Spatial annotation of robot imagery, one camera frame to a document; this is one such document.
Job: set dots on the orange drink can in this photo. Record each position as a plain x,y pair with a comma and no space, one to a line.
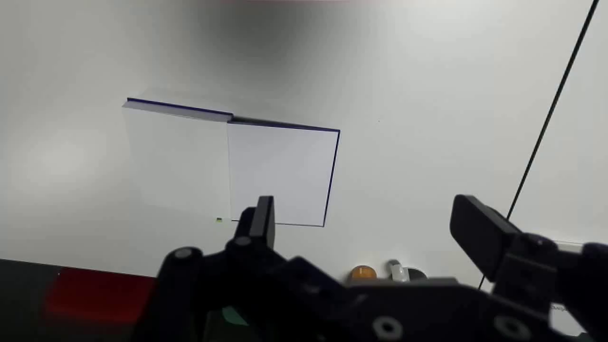
361,275

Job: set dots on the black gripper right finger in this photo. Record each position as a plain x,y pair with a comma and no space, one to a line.
484,239

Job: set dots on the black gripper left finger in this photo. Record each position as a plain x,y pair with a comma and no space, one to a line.
260,222

